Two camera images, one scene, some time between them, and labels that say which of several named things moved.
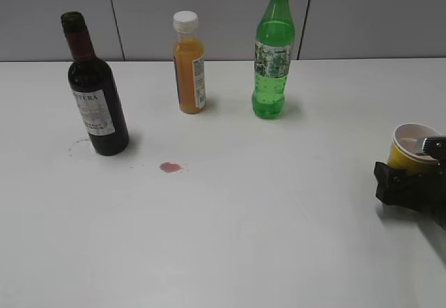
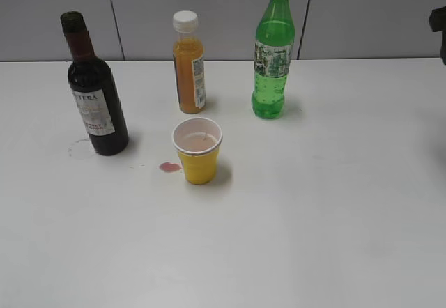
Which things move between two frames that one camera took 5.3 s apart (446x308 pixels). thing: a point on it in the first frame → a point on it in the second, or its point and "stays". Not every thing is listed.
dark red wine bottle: x=94 y=90 stays
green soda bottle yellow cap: x=274 y=34 stays
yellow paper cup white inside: x=405 y=150 → x=198 y=141
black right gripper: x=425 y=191 → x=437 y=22
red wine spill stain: x=168 y=167 stays
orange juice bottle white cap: x=189 y=63 stays
